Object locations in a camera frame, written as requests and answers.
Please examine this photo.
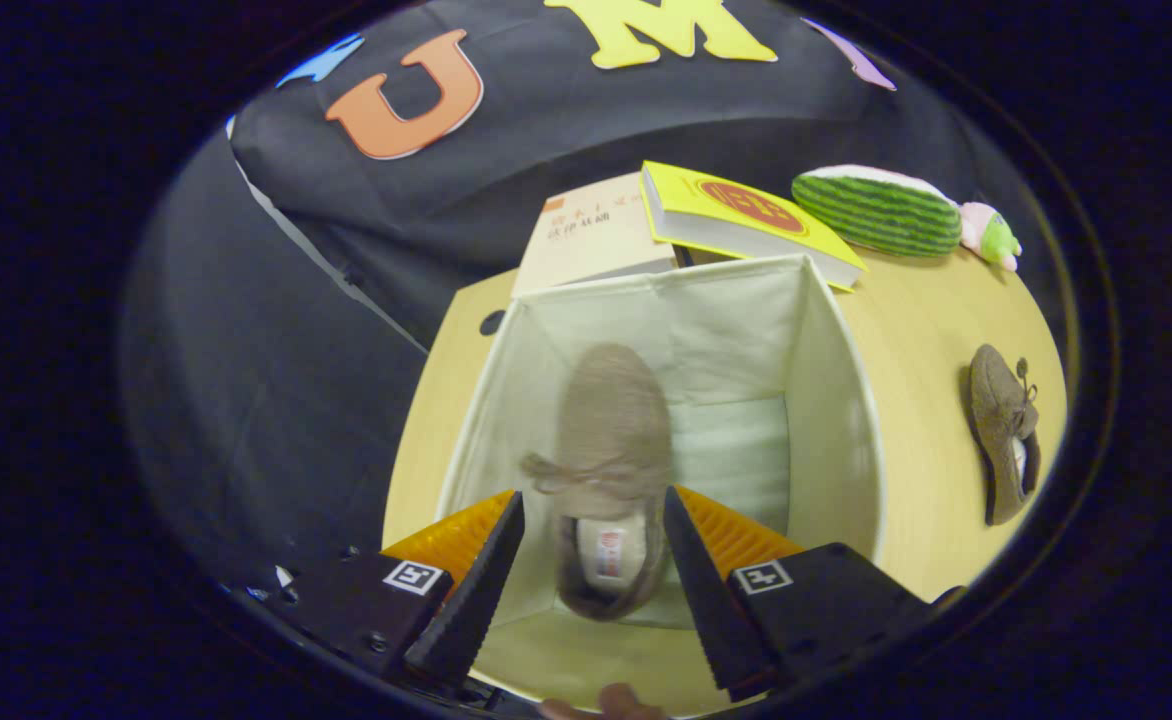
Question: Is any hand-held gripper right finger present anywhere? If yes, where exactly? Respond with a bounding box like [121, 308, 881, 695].
[662, 485, 937, 703]

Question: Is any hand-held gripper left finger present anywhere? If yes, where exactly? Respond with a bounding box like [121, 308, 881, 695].
[281, 488, 527, 693]

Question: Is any brown suede shoe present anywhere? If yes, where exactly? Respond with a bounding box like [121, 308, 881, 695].
[521, 343, 675, 623]
[968, 344, 1044, 527]

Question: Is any white fabric storage box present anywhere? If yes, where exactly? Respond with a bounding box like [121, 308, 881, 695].
[434, 253, 887, 641]

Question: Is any beige book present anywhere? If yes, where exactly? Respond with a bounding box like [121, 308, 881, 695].
[512, 172, 683, 299]

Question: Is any yellow book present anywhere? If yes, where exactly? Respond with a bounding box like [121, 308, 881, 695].
[639, 160, 869, 293]

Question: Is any watermelon slice plush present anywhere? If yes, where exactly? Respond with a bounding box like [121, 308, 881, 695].
[791, 165, 965, 259]

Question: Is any pink green plush toy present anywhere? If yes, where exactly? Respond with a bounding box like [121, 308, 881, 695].
[959, 201, 1024, 273]

